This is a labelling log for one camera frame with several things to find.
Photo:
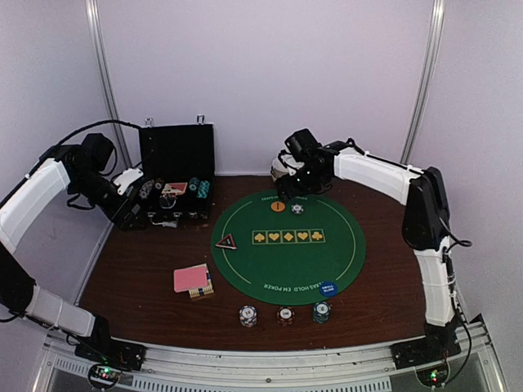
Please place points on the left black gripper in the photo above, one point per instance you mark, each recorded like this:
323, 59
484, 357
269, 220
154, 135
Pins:
122, 222

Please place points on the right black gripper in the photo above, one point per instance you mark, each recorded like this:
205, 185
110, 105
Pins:
287, 190

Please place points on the white blue chip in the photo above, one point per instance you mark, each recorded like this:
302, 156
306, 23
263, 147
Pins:
297, 209

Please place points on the orange round button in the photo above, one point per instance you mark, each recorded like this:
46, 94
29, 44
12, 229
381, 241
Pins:
277, 206

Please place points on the red black all-in triangle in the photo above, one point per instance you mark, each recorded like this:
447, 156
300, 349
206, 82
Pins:
227, 242

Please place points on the blue small blind button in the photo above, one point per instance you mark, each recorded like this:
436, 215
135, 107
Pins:
328, 289

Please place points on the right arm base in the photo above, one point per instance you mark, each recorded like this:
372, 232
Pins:
421, 351

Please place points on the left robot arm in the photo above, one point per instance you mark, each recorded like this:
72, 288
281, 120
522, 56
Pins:
77, 170

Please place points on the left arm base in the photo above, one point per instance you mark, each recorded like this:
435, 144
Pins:
118, 354

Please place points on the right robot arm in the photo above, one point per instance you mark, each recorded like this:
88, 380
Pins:
303, 169

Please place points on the tan blue chips in case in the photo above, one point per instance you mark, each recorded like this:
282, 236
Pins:
146, 189

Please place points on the white ceramic bowl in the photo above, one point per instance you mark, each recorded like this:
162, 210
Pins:
277, 164

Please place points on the white lower bowl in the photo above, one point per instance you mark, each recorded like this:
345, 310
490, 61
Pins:
276, 174

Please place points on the clear dealer button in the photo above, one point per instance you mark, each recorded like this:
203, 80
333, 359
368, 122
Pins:
167, 201

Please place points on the brown chips in case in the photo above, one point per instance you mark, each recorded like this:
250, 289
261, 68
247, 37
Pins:
159, 184

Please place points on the card pack in case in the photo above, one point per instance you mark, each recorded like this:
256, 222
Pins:
175, 188

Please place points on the black poker chip case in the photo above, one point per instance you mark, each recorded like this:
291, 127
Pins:
175, 154

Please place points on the green blue chips in case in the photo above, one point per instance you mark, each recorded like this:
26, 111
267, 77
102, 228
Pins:
193, 184

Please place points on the round green poker mat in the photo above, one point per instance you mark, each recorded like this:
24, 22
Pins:
282, 258

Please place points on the teal chips in case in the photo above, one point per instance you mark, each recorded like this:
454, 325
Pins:
203, 189

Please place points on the red-backed card deck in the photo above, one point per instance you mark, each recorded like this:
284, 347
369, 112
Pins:
191, 278

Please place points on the gold blue card box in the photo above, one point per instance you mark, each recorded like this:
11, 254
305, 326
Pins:
203, 291

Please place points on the green blue chip stack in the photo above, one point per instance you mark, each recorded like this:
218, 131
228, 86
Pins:
321, 312

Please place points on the brown black chip stack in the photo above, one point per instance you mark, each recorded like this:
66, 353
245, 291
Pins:
285, 316

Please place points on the blue tan chip stack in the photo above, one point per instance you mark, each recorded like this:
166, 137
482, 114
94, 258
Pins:
248, 316

